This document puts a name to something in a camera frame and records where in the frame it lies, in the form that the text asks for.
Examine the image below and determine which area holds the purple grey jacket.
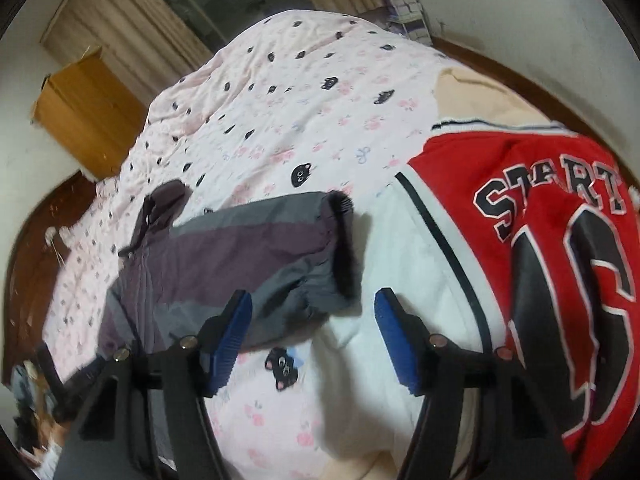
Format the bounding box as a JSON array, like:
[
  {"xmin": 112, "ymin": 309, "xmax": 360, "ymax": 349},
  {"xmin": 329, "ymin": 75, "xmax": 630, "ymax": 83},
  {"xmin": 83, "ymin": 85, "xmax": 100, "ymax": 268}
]
[{"xmin": 96, "ymin": 180, "xmax": 357, "ymax": 358}]

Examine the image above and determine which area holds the red white varsity jacket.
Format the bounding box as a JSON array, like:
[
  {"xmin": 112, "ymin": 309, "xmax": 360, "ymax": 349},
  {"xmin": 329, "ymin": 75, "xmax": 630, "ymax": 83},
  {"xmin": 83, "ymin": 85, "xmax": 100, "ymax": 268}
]
[{"xmin": 312, "ymin": 120, "xmax": 639, "ymax": 479}]

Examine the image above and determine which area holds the dark wooden headboard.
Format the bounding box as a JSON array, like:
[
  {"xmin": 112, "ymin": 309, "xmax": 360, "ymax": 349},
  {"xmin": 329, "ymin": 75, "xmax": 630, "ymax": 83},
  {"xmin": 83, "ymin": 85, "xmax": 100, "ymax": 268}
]
[{"xmin": 1, "ymin": 172, "xmax": 96, "ymax": 386}]

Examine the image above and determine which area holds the orange wooden wardrobe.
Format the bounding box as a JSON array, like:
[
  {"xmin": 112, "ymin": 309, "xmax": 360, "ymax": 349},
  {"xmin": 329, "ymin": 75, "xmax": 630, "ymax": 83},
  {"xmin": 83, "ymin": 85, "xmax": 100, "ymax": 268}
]
[{"xmin": 32, "ymin": 48, "xmax": 146, "ymax": 180}]

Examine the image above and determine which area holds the beige pillow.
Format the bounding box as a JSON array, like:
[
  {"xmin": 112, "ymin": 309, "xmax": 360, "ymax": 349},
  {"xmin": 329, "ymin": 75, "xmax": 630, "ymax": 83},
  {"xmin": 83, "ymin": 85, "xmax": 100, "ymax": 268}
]
[{"xmin": 434, "ymin": 67, "xmax": 552, "ymax": 127}]

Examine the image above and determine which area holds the pink cat print duvet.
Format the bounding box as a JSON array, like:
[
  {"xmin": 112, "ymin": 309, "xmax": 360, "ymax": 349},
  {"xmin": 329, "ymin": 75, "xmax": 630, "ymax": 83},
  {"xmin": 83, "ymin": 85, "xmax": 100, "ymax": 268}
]
[{"xmin": 41, "ymin": 8, "xmax": 482, "ymax": 480}]

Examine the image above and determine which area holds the beige curtain left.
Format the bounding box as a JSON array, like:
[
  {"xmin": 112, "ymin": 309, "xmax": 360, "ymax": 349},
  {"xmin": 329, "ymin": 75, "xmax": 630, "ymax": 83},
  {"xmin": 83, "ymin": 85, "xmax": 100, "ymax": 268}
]
[{"xmin": 40, "ymin": 0, "xmax": 212, "ymax": 105}]

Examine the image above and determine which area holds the white wire shelf rack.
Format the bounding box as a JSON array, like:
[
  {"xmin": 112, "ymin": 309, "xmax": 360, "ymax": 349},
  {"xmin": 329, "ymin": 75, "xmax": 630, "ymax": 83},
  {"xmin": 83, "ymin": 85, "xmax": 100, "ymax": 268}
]
[{"xmin": 383, "ymin": 0, "xmax": 433, "ymax": 47}]

